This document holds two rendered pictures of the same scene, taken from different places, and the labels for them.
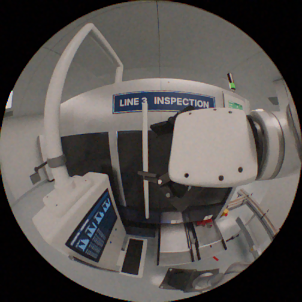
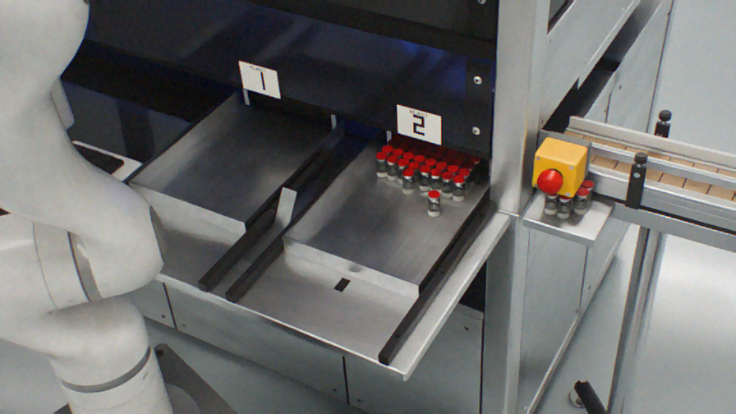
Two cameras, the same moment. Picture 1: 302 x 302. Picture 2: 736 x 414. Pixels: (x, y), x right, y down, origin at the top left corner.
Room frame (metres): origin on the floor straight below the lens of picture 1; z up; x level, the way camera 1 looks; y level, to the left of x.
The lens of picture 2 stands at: (-0.76, -1.07, 1.94)
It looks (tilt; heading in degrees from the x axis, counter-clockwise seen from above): 41 degrees down; 28
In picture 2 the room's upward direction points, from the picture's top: 4 degrees counter-clockwise
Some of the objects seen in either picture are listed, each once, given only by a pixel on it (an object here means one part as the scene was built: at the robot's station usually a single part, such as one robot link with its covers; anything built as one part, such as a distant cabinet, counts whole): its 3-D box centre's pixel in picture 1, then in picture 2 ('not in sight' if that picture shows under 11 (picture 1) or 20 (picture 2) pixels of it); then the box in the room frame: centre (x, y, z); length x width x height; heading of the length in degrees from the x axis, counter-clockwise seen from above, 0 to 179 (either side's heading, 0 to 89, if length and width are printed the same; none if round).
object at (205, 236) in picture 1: (206, 230); (397, 207); (0.34, -0.56, 0.90); 0.34 x 0.26 x 0.04; 175
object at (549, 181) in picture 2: not in sight; (550, 180); (0.39, -0.81, 1.00); 0.04 x 0.04 x 0.04; 85
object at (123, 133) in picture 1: (156, 178); not in sight; (0.48, -0.03, 1.51); 0.47 x 0.01 x 0.59; 85
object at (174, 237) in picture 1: (174, 235); (241, 157); (0.36, -0.22, 0.90); 0.34 x 0.26 x 0.04; 175
